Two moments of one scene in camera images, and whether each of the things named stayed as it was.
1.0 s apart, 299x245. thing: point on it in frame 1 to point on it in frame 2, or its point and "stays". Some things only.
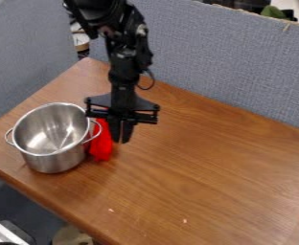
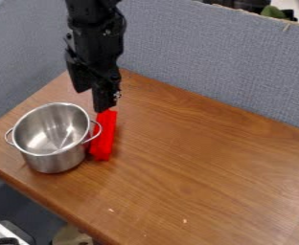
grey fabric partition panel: x=246 y=59 stays
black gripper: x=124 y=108 to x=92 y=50
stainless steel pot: x=49 y=132 stays
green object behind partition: x=271 y=11 stays
